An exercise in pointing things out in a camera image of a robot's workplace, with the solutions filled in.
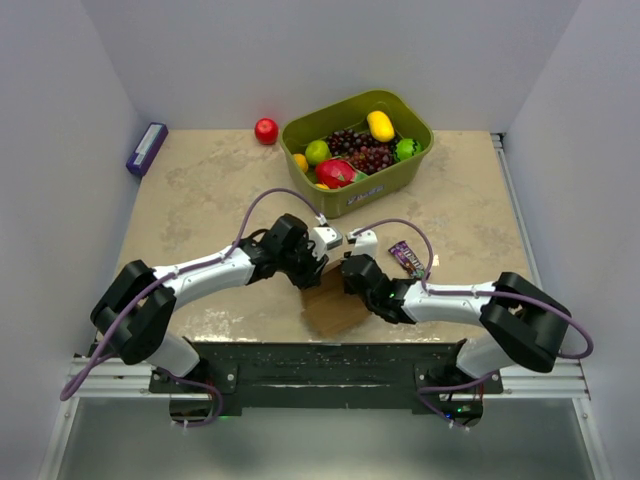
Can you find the olive green plastic bin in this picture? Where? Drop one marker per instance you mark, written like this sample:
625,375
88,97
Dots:
351,113

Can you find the red apple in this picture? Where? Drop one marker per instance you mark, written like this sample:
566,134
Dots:
266,131

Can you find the small green watermelon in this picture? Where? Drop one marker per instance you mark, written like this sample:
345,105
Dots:
406,148

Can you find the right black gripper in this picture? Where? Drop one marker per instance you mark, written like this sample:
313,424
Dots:
348,288

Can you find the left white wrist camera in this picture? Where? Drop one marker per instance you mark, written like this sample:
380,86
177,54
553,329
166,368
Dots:
324,239

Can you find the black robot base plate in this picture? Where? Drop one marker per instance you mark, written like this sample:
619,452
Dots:
324,376

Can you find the purple candy bar wrapper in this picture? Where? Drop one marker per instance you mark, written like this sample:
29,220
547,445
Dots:
407,259

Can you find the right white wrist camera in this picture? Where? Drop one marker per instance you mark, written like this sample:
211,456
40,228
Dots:
362,242

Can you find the small orange fruit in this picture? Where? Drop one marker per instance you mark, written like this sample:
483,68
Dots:
301,161

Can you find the red dragon fruit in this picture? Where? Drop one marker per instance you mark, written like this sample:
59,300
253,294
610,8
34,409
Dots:
336,173

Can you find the brown cardboard paper box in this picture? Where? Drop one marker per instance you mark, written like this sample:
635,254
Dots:
328,309

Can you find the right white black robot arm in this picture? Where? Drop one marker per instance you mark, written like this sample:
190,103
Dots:
523,325

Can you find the green lime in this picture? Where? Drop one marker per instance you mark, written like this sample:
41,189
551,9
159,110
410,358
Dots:
317,152

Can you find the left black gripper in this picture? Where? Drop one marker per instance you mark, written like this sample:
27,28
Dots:
312,276

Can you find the purple white rectangular box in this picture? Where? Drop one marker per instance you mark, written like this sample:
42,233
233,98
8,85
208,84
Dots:
141,159

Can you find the dark purple grape bunch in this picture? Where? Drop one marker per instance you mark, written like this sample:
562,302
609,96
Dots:
361,150

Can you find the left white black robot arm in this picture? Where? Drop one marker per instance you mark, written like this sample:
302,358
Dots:
134,313

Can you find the yellow mango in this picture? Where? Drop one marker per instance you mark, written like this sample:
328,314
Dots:
380,126

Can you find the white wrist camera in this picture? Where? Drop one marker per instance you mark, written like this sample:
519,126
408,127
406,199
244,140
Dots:
324,239
362,242

